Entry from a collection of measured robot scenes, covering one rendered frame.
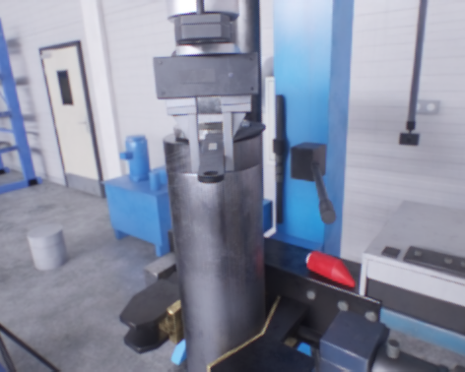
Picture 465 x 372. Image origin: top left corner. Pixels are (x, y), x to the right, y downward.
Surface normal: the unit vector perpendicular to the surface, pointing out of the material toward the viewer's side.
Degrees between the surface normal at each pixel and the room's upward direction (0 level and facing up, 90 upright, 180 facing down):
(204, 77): 90
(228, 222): 90
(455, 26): 90
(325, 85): 90
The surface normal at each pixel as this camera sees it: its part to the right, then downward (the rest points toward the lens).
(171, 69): 0.04, 0.30
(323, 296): -0.61, 0.27
